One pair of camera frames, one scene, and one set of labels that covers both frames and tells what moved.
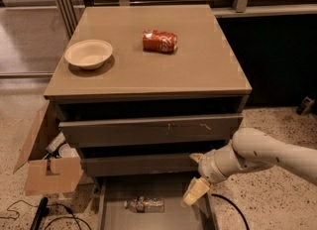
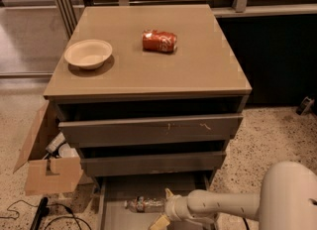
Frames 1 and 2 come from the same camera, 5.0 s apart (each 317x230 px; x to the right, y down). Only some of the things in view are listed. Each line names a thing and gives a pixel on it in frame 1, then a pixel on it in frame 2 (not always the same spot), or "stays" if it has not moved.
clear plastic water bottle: [141, 204] stays
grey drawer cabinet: [140, 89] stays
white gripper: [207, 168] → [173, 206]
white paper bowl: [88, 54] stays
